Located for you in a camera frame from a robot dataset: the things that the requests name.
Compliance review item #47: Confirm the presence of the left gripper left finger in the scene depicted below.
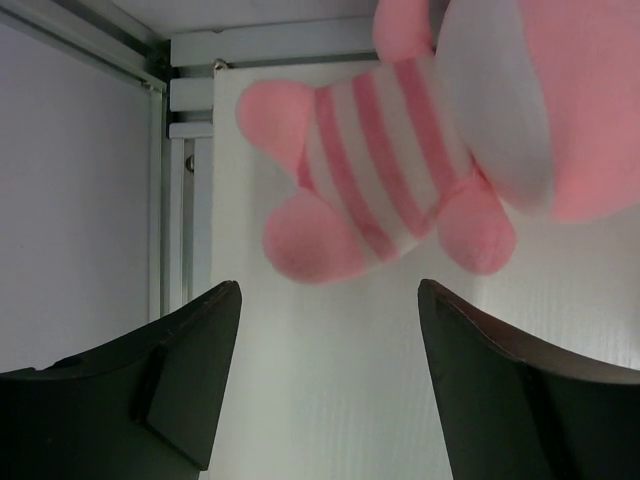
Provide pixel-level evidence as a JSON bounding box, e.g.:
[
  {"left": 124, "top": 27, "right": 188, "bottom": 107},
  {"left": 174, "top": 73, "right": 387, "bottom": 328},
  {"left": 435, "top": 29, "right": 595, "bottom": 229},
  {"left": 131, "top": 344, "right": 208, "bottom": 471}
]
[{"left": 1, "top": 281, "right": 242, "bottom": 479}]

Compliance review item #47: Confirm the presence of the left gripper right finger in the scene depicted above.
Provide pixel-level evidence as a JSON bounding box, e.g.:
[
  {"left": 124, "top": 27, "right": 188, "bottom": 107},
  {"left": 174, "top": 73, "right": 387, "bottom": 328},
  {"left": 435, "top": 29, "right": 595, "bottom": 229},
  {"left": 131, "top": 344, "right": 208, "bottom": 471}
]
[{"left": 418, "top": 280, "right": 639, "bottom": 480}]

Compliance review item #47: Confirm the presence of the pink plush toy back left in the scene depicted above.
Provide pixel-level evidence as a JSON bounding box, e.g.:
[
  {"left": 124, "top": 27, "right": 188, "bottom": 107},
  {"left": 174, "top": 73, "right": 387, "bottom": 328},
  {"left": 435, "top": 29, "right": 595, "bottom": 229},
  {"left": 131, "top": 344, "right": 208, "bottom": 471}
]
[{"left": 236, "top": 1, "right": 639, "bottom": 284}]

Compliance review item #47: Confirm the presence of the aluminium corner post left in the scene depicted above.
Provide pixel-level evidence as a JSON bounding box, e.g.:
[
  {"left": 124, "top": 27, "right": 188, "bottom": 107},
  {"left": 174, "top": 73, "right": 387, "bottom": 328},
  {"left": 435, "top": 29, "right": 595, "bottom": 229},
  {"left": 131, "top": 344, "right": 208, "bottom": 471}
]
[{"left": 1, "top": 1, "right": 172, "bottom": 93}]

